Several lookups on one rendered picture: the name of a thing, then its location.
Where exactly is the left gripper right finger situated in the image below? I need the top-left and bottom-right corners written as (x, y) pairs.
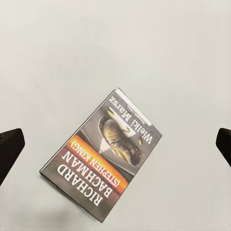
top-left (216, 128), bottom-right (231, 166)

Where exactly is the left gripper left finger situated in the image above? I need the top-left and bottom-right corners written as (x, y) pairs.
top-left (0, 128), bottom-right (25, 186)

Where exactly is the hardback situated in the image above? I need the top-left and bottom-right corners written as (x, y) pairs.
top-left (40, 88), bottom-right (162, 223)

